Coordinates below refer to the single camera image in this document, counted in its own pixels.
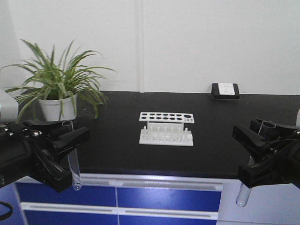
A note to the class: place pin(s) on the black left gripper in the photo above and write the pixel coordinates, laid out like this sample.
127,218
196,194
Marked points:
21,155

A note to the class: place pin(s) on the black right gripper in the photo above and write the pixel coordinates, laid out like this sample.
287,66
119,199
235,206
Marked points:
277,146

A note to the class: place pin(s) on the clear test tube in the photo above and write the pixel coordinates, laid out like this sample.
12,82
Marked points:
73,159
245,189

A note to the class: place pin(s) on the white plant pot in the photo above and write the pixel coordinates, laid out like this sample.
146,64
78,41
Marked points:
56,110

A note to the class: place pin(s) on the blue upper cabinet drawer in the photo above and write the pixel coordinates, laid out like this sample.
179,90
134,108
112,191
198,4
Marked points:
146,198

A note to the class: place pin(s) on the blue cabinet drawer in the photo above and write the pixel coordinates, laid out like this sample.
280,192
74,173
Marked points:
146,198
66,218

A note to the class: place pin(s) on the blue lower cabinet drawer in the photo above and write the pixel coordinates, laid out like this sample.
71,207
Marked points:
66,218

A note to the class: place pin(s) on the green spider plant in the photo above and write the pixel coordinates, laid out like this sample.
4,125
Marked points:
53,79

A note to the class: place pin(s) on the white test tube rack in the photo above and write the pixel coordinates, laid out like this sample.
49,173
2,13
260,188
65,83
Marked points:
166,128

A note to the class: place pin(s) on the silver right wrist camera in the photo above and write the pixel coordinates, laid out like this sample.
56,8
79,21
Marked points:
298,120

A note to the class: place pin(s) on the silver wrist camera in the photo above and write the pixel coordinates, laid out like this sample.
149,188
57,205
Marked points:
8,108
298,120

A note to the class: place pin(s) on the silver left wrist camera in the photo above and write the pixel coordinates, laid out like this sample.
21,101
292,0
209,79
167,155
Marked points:
8,108

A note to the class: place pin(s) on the white wall power socket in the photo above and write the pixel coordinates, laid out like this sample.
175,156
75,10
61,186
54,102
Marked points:
225,91

